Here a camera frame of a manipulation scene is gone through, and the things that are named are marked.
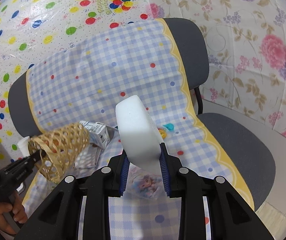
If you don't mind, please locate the woven bamboo basket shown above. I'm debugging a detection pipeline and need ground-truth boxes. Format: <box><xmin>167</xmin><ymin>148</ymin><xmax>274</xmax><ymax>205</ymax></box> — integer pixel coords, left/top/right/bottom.
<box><xmin>28</xmin><ymin>122</ymin><xmax>90</xmax><ymax>184</ymax></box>

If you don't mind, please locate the person's left hand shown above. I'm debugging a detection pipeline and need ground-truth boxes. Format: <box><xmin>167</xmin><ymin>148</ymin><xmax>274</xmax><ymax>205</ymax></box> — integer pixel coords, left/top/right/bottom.
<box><xmin>0</xmin><ymin>191</ymin><xmax>28</xmax><ymax>236</ymax></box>

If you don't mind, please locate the cartoon printed wrapper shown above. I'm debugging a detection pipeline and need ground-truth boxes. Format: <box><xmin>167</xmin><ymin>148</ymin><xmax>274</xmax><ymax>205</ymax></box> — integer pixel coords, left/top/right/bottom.
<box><xmin>126</xmin><ymin>164</ymin><xmax>166</xmax><ymax>199</ymax></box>

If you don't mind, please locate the white paper cup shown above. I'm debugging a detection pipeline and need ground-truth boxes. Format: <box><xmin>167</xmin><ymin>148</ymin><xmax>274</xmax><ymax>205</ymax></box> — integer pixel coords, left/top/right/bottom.
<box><xmin>17</xmin><ymin>137</ymin><xmax>31</xmax><ymax>157</ymax></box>

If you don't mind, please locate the small white milk carton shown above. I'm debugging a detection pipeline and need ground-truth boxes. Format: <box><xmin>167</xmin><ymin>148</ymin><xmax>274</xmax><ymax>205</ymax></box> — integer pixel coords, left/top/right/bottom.
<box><xmin>79</xmin><ymin>120</ymin><xmax>114</xmax><ymax>150</ymax></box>

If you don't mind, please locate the teal toy fish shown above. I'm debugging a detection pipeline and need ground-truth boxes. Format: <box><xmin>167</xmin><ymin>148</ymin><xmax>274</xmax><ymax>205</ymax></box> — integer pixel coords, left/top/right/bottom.
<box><xmin>163</xmin><ymin>123</ymin><xmax>174</xmax><ymax>131</ymax></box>

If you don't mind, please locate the grey office chair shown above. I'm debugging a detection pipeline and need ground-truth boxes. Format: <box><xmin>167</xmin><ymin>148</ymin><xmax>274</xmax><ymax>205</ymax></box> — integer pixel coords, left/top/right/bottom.
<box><xmin>8</xmin><ymin>18</ymin><xmax>275</xmax><ymax>209</ymax></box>

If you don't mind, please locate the blue checkered cloth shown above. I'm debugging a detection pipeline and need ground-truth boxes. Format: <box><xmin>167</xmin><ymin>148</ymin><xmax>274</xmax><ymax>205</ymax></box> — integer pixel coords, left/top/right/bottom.
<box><xmin>23</xmin><ymin>20</ymin><xmax>254</xmax><ymax>239</ymax></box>

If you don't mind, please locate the polka dot plastic sheet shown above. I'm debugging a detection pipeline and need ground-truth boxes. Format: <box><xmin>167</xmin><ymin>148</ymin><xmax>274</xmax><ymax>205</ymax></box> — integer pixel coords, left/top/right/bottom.
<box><xmin>0</xmin><ymin>0</ymin><xmax>153</xmax><ymax>167</ymax></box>

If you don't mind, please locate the floral plastic sheet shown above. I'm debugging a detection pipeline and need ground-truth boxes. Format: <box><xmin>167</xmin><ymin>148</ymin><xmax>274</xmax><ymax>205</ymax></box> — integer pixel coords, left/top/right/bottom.
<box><xmin>150</xmin><ymin>0</ymin><xmax>286</xmax><ymax>138</ymax></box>

